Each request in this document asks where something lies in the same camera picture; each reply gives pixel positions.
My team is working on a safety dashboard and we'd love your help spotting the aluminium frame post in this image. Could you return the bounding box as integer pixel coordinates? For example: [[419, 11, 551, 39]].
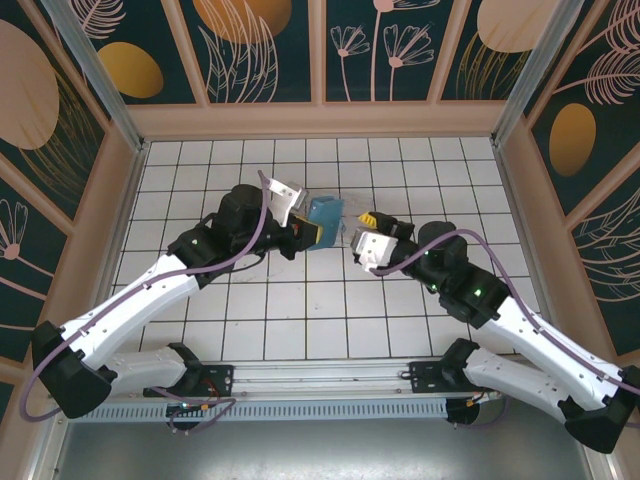
[[489, 0, 586, 149], [39, 0, 149, 154]]

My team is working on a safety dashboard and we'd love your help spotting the aluminium mounting rail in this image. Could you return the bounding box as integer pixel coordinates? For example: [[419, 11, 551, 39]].
[[114, 360, 506, 401]]

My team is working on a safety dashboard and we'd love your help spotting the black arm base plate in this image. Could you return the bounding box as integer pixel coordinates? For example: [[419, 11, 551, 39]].
[[408, 359, 471, 397], [143, 363, 236, 400]]

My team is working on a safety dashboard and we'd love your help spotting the grey metal sheet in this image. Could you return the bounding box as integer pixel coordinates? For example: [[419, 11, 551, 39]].
[[47, 417, 601, 480]]

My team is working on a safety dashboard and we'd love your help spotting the teal leather card holder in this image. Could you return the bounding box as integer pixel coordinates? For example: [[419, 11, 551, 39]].
[[305, 195, 347, 252]]

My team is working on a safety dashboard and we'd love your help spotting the slotted grey cable duct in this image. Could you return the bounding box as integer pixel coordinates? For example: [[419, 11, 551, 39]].
[[68, 398, 450, 424]]

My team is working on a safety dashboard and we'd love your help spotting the aluminium table edge rail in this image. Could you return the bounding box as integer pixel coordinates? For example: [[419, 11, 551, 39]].
[[492, 142, 544, 306], [112, 142, 151, 281]]

